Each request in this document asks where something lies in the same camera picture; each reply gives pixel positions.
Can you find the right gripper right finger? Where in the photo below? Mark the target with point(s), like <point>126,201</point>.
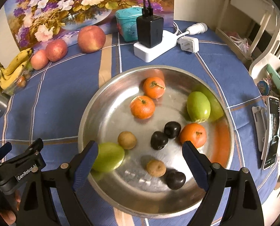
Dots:
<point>243,206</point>

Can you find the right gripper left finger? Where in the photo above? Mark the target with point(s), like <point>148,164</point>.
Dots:
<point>67,179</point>

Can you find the dark plum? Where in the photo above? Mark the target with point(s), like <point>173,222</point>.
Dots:
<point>175,180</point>
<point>172,129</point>
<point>158,140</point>

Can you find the orange tangerine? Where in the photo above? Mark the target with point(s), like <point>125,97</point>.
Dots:
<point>195,133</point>
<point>142,107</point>
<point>154,87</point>

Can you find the green mango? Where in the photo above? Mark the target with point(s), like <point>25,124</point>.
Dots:
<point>110,156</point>
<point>198,107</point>

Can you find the brown kiwi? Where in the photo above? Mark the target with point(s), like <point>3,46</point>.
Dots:
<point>156,168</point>
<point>127,140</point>

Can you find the operator hand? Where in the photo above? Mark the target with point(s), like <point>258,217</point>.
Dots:
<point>9,216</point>

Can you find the blue plaid tablecloth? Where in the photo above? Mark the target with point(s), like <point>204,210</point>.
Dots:
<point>52,104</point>

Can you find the lower yellow banana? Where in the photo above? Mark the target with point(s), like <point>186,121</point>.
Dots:
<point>6,81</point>

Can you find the yellow banana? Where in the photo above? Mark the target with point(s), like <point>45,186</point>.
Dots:
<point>6,81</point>
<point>17,60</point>

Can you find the white phone stand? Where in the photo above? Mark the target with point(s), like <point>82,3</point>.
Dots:
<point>260,120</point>

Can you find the smartphone on stand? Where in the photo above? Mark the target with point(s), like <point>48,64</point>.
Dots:
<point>272,134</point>

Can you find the clear plastic fruit tray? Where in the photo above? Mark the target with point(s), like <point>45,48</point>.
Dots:
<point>19,83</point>

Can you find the upper yellow banana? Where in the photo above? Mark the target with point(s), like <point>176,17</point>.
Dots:
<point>17,60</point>

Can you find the pale red apple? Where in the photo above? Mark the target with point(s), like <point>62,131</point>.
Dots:
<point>39,60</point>

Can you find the dark red apple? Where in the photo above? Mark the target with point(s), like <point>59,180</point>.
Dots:
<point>56,50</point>

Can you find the silver metal bowl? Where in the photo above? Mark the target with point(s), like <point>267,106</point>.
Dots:
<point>130,188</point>

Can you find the red apple near tin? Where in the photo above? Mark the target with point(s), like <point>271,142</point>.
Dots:
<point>91,39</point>

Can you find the floral painting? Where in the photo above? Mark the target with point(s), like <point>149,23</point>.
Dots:
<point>35,23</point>

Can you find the white plug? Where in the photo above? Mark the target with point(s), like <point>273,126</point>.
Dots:
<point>189,44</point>

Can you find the white power strip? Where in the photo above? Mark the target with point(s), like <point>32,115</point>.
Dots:
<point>169,40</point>

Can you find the white chair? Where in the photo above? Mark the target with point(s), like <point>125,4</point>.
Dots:
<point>266,15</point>

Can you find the teal tin box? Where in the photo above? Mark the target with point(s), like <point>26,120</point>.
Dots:
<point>126,22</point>

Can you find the black charger adapter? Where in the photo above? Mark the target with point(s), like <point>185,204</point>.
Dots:
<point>149,28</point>

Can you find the white cord socket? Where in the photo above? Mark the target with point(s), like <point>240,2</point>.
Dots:
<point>198,28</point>

